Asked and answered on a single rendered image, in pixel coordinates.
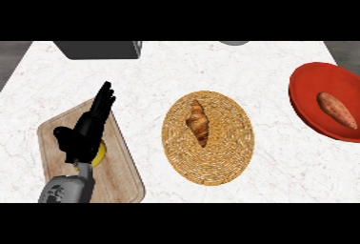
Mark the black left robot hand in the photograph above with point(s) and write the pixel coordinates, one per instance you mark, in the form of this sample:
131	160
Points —
87	128

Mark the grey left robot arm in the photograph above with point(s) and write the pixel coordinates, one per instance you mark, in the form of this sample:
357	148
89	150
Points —
69	188

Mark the red bowl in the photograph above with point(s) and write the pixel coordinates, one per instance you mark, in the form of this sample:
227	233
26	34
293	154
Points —
320	84

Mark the orange sweet potato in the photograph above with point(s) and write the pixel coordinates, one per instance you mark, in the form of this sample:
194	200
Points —
337	110

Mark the yellow round fruit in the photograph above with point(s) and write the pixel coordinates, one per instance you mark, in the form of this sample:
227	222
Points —
100	154

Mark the pale wooden cutting board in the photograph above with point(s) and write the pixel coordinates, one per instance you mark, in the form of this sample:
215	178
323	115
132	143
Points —
118	178

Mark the brown croissant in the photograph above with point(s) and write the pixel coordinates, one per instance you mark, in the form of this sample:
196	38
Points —
199	122

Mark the dark grey box appliance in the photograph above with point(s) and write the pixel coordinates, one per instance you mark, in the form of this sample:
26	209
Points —
101	49

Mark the grey round object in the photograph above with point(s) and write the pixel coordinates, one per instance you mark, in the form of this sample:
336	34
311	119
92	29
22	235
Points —
234	43

